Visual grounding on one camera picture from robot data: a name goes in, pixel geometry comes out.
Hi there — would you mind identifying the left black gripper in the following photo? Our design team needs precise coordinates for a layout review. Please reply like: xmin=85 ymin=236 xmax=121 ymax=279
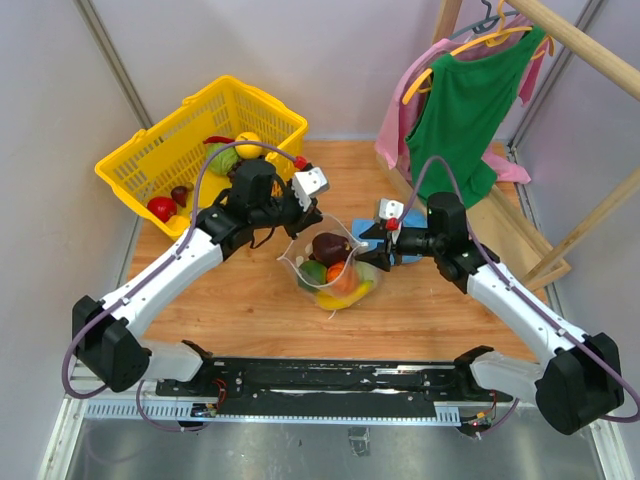
xmin=251 ymin=178 xmax=324 ymax=240

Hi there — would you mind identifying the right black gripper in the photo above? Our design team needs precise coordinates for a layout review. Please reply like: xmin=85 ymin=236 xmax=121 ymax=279
xmin=355 ymin=223 xmax=443 ymax=271

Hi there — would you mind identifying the white toy garlic bulb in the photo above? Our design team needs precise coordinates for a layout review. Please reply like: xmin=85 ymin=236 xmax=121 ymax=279
xmin=354 ymin=261 xmax=380 ymax=285

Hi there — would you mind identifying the dark purple toy fruit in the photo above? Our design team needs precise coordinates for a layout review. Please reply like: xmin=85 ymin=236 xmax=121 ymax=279
xmin=312 ymin=232 xmax=352 ymax=267

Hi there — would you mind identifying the rough orange toy tangerine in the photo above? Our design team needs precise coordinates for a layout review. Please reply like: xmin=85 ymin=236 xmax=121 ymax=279
xmin=326 ymin=261 xmax=359 ymax=296

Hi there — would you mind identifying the clear dotted zip top bag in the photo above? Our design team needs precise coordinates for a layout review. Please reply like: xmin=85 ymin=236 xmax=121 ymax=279
xmin=278 ymin=214 xmax=380 ymax=311

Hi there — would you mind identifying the yellow green toy mango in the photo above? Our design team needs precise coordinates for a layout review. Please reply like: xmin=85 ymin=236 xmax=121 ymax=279
xmin=298 ymin=260 xmax=327 ymax=287

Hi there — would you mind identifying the yellow toy banana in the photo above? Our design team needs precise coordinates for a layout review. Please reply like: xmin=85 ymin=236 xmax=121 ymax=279
xmin=315 ymin=281 xmax=375 ymax=311

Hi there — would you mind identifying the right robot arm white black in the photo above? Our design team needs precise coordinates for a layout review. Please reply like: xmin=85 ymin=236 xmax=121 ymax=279
xmin=358 ymin=193 xmax=624 ymax=435

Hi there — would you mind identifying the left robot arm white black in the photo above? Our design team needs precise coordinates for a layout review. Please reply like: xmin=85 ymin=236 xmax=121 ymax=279
xmin=70 ymin=160 xmax=329 ymax=396

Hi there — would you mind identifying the blue cartoon print cloth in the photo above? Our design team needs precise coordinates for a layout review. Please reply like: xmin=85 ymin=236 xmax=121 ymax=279
xmin=351 ymin=209 xmax=427 ymax=266

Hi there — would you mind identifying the yellow toy apple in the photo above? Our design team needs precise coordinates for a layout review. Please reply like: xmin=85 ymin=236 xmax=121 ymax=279
xmin=235 ymin=131 xmax=263 ymax=160

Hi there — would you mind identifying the red toy chili pepper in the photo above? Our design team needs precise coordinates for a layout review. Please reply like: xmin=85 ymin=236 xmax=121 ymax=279
xmin=203 ymin=136 xmax=233 ymax=145

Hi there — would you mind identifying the yellow toy bell pepper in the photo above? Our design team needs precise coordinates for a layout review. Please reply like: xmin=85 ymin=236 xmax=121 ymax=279
xmin=166 ymin=215 xmax=190 ymax=232

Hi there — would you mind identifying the dark red toy fig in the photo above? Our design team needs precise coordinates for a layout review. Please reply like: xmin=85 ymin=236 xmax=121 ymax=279
xmin=170 ymin=182 xmax=194 ymax=208

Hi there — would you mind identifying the yellow plastic shopping basket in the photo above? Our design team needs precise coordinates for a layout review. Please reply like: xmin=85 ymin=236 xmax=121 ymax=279
xmin=95 ymin=75 xmax=309 ymax=240

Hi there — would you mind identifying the red toy apple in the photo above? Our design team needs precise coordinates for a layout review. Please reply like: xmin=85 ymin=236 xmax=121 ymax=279
xmin=147 ymin=196 xmax=178 ymax=223

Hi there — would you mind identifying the pink shirt on hanger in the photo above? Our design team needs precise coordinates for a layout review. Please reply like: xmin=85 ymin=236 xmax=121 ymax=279
xmin=374 ymin=14 xmax=555 ymax=184

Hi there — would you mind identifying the green shirt on hanger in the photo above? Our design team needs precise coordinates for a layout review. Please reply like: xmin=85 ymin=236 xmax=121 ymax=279
xmin=405 ymin=27 xmax=545 ymax=208

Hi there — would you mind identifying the yellow clothes hanger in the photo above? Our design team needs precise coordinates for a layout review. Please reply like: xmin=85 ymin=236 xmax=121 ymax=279
xmin=401 ymin=1 xmax=533 ymax=105

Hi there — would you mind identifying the grey clothes hanger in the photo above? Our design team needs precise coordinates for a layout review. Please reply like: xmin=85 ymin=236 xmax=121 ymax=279
xmin=448 ymin=0 xmax=519 ymax=40

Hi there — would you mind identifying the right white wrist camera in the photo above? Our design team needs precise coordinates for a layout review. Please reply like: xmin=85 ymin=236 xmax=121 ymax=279
xmin=376 ymin=198 xmax=404 ymax=231

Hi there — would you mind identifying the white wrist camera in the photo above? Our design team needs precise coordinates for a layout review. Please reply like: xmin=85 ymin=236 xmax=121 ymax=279
xmin=292 ymin=167 xmax=330 ymax=211
xmin=376 ymin=198 xmax=404 ymax=231

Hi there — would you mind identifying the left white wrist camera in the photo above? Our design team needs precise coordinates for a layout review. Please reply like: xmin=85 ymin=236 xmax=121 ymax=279
xmin=292 ymin=167 xmax=330 ymax=211

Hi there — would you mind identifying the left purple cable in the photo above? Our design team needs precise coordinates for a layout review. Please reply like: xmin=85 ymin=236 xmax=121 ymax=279
xmin=60 ymin=140 xmax=306 ymax=400

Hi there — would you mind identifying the wooden clothes rack frame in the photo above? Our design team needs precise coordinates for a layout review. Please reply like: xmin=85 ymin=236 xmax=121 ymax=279
xmin=374 ymin=0 xmax=640 ymax=296

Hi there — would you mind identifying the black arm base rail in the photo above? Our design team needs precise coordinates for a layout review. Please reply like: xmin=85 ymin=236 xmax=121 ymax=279
xmin=156 ymin=357 xmax=511 ymax=421

